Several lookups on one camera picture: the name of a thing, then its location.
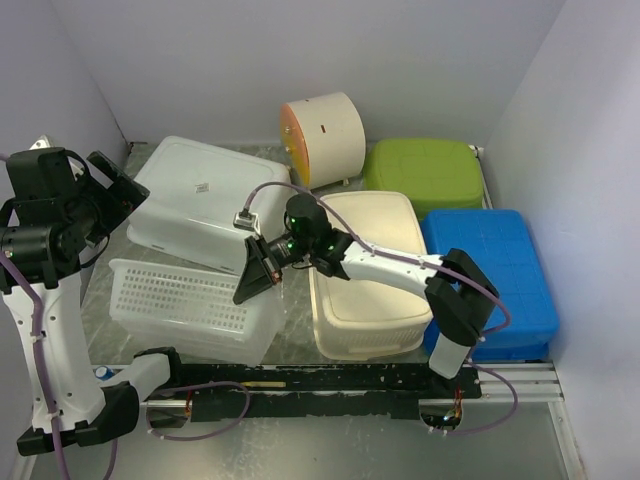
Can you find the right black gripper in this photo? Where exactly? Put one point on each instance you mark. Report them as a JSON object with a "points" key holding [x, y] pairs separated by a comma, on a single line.
{"points": [[261, 271]]}

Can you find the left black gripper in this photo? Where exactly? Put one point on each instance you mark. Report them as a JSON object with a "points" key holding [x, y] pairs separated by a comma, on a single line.
{"points": [[125, 194]]}

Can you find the white plastic basket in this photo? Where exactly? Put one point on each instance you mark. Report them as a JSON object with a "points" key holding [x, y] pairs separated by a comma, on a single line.
{"points": [[195, 191]]}

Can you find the cream perforated laundry basket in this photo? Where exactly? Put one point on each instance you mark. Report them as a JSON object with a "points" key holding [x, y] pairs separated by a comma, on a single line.
{"points": [[363, 320]]}

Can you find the white perforated basket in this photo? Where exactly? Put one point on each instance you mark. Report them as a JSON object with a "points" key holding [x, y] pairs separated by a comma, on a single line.
{"points": [[193, 311]]}

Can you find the green plastic tub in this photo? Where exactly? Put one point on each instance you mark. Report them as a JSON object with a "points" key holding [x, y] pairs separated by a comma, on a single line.
{"points": [[432, 173]]}

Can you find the blue plastic tub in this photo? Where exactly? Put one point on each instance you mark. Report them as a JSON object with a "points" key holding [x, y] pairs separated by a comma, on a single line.
{"points": [[500, 244]]}

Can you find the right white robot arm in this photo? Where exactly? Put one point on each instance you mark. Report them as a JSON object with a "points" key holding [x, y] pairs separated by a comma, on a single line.
{"points": [[459, 294]]}

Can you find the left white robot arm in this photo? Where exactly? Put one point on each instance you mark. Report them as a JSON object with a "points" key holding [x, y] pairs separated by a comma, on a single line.
{"points": [[41, 287]]}

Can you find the beige cylindrical device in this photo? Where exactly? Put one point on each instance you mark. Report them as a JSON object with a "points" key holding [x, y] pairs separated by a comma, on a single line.
{"points": [[324, 137]]}

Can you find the small blue capacitor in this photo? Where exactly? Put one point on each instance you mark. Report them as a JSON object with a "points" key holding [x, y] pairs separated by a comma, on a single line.
{"points": [[103, 373]]}

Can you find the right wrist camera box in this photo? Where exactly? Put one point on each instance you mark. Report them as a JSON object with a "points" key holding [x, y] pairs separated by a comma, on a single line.
{"points": [[247, 221]]}

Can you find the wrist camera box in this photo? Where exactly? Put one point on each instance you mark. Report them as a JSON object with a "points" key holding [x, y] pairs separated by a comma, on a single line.
{"points": [[247, 221], [44, 141]]}

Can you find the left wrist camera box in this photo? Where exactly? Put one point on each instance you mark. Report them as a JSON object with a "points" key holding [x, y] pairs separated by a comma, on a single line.
{"points": [[44, 141]]}

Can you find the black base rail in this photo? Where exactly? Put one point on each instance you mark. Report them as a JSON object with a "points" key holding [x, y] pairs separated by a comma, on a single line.
{"points": [[394, 390]]}

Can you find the aluminium frame rail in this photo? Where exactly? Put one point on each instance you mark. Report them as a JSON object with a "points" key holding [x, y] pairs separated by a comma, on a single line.
{"points": [[513, 384]]}

